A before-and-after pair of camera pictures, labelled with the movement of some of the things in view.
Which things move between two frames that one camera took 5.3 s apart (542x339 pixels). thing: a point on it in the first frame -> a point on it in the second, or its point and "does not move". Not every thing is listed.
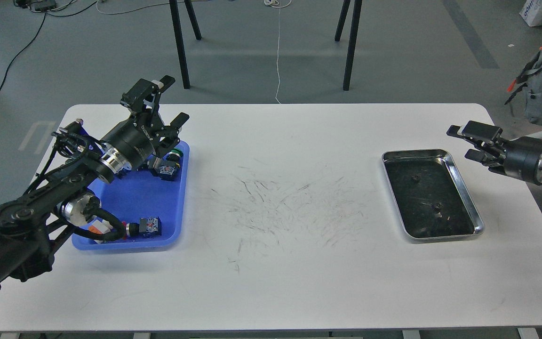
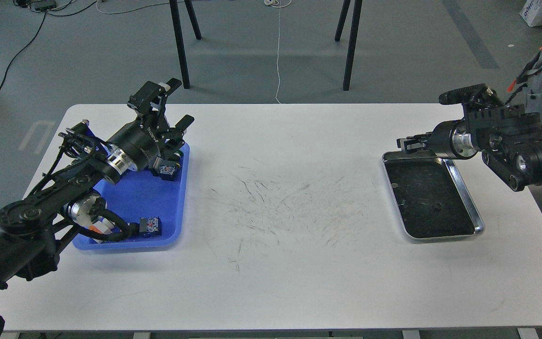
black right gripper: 516,157 -> 451,140
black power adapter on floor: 43,5 does not move
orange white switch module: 100,227 does not move
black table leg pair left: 179,36 does not move
